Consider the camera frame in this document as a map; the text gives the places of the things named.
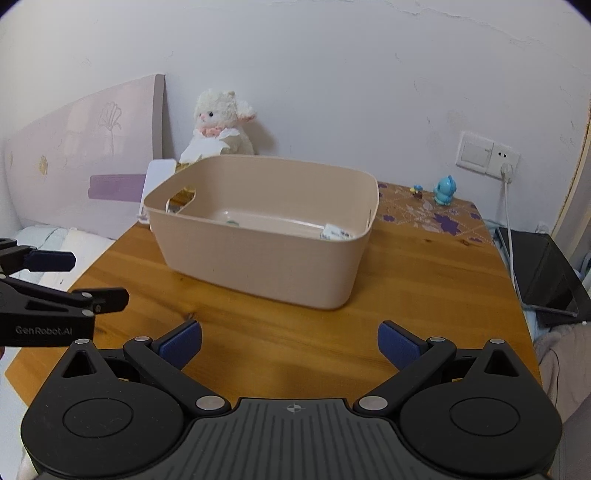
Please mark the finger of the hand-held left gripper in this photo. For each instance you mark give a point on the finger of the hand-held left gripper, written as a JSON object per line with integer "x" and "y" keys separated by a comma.
{"x": 51, "y": 261}
{"x": 108, "y": 300}

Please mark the white wall switch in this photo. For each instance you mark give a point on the white wall switch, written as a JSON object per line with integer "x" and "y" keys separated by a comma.
{"x": 475, "y": 154}

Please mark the white plush lamb toy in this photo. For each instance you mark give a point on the white plush lamb toy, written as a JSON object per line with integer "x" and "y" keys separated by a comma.
{"x": 217, "y": 120}

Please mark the light wooden cabinet edge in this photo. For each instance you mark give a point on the light wooden cabinet edge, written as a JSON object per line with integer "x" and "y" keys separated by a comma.
{"x": 577, "y": 198}

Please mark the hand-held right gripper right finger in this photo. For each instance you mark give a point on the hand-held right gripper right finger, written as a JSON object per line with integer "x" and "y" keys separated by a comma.
{"x": 397, "y": 345}

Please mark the pink floral bed headboard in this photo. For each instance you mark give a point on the pink floral bed headboard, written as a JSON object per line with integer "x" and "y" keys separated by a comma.
{"x": 69, "y": 152}

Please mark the white plastic stand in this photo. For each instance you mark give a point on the white plastic stand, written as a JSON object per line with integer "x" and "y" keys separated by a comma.
{"x": 157, "y": 177}

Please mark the white printed box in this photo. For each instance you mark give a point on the white printed box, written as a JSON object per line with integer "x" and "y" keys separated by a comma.
{"x": 336, "y": 233}

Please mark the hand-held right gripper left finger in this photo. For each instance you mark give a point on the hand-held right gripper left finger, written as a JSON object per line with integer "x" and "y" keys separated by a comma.
{"x": 182, "y": 345}

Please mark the purple floral table mat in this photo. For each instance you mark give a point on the purple floral table mat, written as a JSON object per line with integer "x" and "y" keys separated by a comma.
{"x": 438, "y": 219}

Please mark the blue toy figurine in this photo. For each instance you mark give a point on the blue toy figurine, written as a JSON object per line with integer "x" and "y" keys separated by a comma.
{"x": 444, "y": 191}

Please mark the small mushroom figurine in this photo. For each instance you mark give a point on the small mushroom figurine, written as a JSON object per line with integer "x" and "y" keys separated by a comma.
{"x": 417, "y": 194}

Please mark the black tablet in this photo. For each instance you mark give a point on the black tablet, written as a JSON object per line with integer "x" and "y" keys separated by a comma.
{"x": 545, "y": 272}

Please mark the beige plastic storage bin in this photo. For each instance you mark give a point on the beige plastic storage bin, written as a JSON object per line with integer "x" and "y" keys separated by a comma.
{"x": 258, "y": 267}

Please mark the white wall socket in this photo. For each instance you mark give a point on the white wall socket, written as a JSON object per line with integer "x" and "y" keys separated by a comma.
{"x": 507, "y": 157}

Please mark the grey cloth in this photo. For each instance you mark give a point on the grey cloth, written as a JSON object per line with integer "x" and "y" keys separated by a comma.
{"x": 565, "y": 383}

